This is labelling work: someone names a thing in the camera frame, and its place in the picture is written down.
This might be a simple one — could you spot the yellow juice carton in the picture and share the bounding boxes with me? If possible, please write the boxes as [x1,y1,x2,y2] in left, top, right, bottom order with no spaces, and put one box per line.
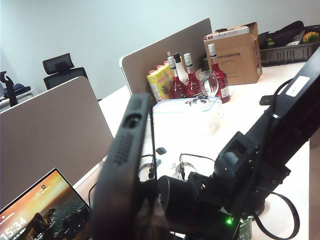
[146,63,176,103]

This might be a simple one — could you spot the white laptop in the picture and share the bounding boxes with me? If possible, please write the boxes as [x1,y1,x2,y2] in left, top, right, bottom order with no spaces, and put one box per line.
[0,167,93,240]

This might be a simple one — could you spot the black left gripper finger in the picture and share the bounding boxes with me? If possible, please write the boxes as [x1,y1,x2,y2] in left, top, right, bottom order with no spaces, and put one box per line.
[136,197,173,240]

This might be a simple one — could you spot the black mesh office chair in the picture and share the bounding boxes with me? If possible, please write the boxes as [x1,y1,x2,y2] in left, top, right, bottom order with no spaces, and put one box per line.
[41,52,89,91]

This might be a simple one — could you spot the grey-brown desk partition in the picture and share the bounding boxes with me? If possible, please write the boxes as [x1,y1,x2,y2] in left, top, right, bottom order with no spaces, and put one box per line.
[119,17,213,97]
[0,76,115,210]

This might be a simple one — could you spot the clear wine glass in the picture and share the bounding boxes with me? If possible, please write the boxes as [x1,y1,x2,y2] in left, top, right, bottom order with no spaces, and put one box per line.
[202,70,221,98]

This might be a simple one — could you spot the green white dessert cup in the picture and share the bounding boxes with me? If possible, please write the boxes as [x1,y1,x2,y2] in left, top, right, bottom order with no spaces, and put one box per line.
[233,215,254,240]

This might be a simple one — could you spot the white bottle black cap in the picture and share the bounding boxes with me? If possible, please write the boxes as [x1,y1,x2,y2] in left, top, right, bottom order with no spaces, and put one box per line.
[173,52,189,87]

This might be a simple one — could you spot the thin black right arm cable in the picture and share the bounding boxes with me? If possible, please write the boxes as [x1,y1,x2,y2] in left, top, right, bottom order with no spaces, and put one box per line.
[149,109,159,181]

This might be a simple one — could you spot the brown cardboard box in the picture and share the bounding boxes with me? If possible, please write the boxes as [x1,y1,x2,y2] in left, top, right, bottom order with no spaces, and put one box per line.
[203,21,263,86]

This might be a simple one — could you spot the black bag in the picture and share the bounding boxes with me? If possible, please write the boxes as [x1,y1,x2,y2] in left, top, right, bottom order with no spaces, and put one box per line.
[258,20,306,48]

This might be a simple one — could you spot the black plastic crate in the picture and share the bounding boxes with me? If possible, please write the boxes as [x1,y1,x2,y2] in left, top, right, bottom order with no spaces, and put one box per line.
[258,20,320,68]

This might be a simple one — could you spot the clear container blue lid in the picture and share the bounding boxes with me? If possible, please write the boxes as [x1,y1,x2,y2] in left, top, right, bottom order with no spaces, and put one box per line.
[151,96,225,137]

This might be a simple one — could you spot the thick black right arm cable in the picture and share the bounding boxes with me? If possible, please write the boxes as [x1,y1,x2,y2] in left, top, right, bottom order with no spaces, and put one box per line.
[251,190,301,239]

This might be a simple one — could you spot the black smartphone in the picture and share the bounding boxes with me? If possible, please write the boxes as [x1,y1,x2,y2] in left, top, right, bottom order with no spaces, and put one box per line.
[90,92,155,240]

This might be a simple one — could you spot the orange flowers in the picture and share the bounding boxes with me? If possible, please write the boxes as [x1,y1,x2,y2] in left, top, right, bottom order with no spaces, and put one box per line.
[301,31,320,44]

